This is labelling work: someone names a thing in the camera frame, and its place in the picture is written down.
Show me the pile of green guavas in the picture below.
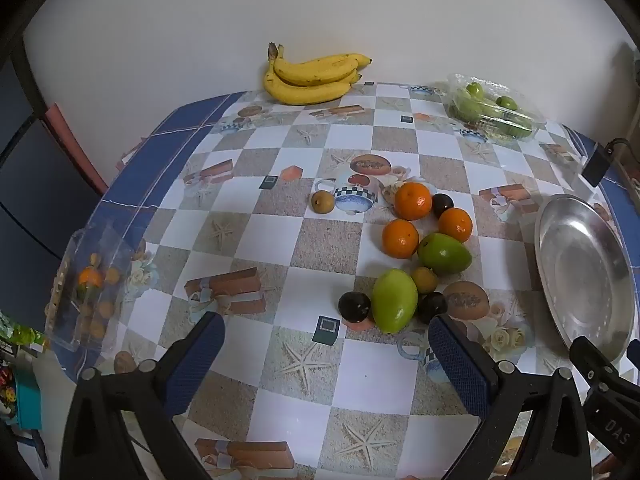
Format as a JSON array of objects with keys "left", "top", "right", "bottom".
[{"left": 452, "top": 81, "right": 533, "bottom": 140}]

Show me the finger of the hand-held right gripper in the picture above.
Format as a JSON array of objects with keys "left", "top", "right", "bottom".
[{"left": 570, "top": 336, "right": 640, "bottom": 461}]

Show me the yellow banana bunch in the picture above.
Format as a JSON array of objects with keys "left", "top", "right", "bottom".
[{"left": 263, "top": 42, "right": 373, "bottom": 106}]

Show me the teal box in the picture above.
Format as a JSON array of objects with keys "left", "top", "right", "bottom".
[{"left": 14, "top": 367, "right": 43, "bottom": 431}]

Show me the clear plastic box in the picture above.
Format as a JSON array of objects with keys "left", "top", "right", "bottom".
[{"left": 44, "top": 225, "right": 136, "bottom": 352}]

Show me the heap of small kumquats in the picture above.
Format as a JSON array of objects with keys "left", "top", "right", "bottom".
[{"left": 75, "top": 254, "right": 123, "bottom": 339}]

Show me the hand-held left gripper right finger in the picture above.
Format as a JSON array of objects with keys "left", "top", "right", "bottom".
[{"left": 429, "top": 314, "right": 593, "bottom": 480}]

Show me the round steel tray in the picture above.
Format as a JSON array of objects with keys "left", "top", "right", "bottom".
[{"left": 534, "top": 194, "right": 636, "bottom": 365}]

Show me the clear plastic clamshell container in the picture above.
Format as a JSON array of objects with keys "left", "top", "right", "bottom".
[{"left": 442, "top": 73, "right": 546, "bottom": 147}]

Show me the black power adapter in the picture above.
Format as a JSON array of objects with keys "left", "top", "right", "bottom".
[{"left": 582, "top": 142, "right": 612, "bottom": 188}]

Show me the dark purple plum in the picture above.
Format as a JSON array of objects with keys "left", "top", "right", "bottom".
[
  {"left": 431, "top": 193, "right": 455, "bottom": 219},
  {"left": 338, "top": 291, "right": 372, "bottom": 322},
  {"left": 416, "top": 291, "right": 448, "bottom": 325}
]

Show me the green mango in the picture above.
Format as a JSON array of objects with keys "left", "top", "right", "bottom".
[
  {"left": 371, "top": 269, "right": 419, "bottom": 334},
  {"left": 417, "top": 232, "right": 473, "bottom": 276}
]

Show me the checkered printed tablecloth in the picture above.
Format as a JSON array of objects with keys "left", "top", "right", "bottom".
[{"left": 44, "top": 82, "right": 640, "bottom": 480}]

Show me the orange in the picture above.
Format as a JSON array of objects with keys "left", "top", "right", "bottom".
[
  {"left": 381, "top": 219, "right": 420, "bottom": 260},
  {"left": 438, "top": 207, "right": 474, "bottom": 244},
  {"left": 394, "top": 182, "right": 433, "bottom": 221}
]

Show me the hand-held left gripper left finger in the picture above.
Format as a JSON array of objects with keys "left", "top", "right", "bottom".
[{"left": 60, "top": 311, "right": 227, "bottom": 480}]

